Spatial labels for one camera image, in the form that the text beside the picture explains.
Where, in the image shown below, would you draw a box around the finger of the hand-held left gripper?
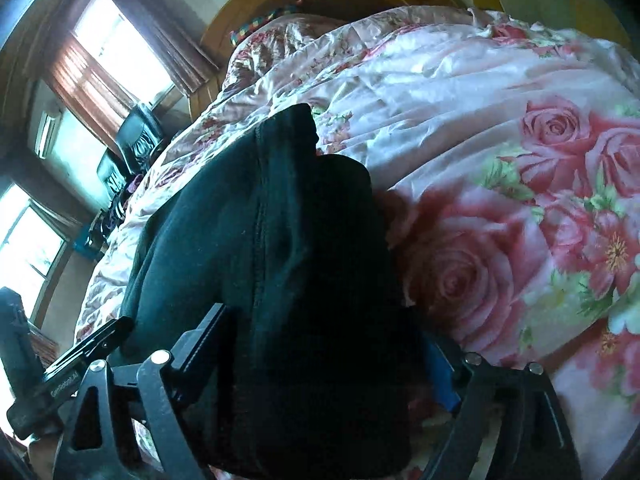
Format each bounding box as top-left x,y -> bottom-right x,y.
42,316 -> 136,378

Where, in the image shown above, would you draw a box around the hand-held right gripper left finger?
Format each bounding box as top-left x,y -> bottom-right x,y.
52,302 -> 229,480

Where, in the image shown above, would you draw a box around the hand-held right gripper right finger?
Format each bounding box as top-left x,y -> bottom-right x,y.
419,336 -> 584,480

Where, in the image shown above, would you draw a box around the black pants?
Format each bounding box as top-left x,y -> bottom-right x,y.
120,102 -> 437,480

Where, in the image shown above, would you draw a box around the bright window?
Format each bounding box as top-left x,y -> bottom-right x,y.
72,0 -> 177,107
0,182 -> 68,327

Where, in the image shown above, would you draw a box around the blue box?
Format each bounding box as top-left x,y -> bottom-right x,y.
74,214 -> 110,252

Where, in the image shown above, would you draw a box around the black leather chair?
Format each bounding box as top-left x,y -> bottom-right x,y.
96,151 -> 132,197
116,102 -> 165,162

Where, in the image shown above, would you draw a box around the white air conditioner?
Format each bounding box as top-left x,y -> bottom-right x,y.
31,109 -> 65,159

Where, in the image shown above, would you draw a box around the pink curtain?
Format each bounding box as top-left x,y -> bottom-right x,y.
117,0 -> 222,97
46,32 -> 133,147

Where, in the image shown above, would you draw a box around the pink floral quilt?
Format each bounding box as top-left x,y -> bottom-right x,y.
75,5 -> 640,480

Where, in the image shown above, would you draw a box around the colourful checkered pillow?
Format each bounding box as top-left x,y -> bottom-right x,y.
228,1 -> 307,47

